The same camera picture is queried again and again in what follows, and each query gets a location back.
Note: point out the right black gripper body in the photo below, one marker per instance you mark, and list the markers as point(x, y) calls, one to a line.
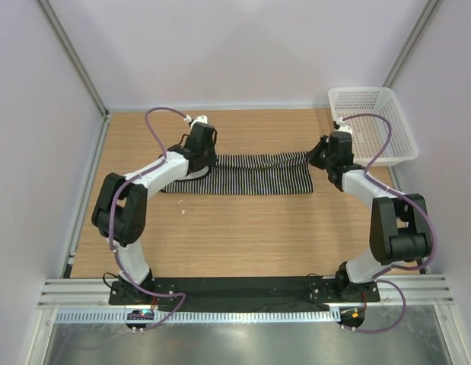
point(320, 157)

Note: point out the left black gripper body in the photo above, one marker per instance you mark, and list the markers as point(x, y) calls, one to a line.
point(209, 155)

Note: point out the black white striped tank top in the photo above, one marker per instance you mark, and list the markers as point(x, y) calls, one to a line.
point(284, 173)

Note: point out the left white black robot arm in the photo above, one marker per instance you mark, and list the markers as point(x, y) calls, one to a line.
point(120, 212)

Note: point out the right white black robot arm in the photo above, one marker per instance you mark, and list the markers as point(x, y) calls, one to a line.
point(400, 229)

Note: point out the white plastic basket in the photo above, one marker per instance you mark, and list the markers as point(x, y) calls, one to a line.
point(381, 123)

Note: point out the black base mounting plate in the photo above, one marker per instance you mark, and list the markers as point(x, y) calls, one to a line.
point(253, 292)

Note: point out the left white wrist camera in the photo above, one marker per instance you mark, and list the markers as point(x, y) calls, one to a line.
point(199, 119)

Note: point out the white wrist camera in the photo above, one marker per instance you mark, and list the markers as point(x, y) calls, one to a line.
point(342, 126)
point(199, 119)

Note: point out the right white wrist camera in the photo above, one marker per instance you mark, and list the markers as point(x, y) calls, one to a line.
point(342, 126)

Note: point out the aluminium front rail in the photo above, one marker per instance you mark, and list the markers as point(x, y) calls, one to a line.
point(92, 292)

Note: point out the right aluminium frame post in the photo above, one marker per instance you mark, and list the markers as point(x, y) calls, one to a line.
point(422, 23)

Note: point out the aluminium frame post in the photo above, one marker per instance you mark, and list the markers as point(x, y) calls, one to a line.
point(61, 35)
point(422, 23)

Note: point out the slotted white cable duct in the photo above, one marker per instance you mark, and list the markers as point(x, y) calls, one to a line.
point(146, 317)

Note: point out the left aluminium frame post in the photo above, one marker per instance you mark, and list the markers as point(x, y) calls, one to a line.
point(61, 35)

